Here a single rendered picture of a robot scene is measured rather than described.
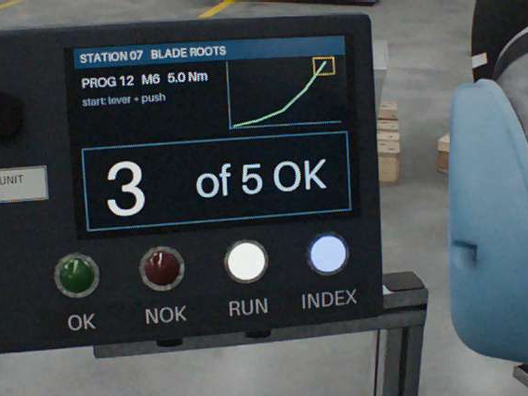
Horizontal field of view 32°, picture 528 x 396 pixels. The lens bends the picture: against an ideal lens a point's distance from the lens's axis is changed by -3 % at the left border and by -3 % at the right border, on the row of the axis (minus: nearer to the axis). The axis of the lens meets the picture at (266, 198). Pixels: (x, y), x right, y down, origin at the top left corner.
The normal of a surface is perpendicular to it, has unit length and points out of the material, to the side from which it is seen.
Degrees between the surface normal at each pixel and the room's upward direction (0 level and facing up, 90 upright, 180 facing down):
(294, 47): 75
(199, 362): 0
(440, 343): 0
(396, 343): 90
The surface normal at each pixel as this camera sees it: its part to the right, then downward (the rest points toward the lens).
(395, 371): 0.22, 0.35
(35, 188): 0.21, 0.10
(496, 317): -0.36, 0.59
